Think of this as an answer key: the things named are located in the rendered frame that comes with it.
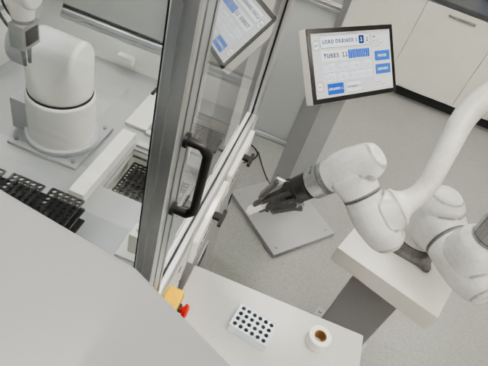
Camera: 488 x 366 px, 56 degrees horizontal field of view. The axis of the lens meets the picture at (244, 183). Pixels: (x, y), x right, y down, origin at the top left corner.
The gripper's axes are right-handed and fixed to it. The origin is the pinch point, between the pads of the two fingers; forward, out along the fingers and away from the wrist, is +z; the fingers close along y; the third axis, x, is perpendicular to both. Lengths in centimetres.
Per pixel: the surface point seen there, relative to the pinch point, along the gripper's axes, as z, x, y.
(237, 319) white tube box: 14.8, 23.3, -19.2
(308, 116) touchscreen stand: 18, -97, -20
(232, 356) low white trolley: 14.6, 33.7, -22.3
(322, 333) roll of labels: -1.1, 17.3, -39.3
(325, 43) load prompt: -12, -91, 8
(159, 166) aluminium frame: -31, 47, 40
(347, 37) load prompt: -17, -101, 2
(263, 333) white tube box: 8.3, 25.3, -25.3
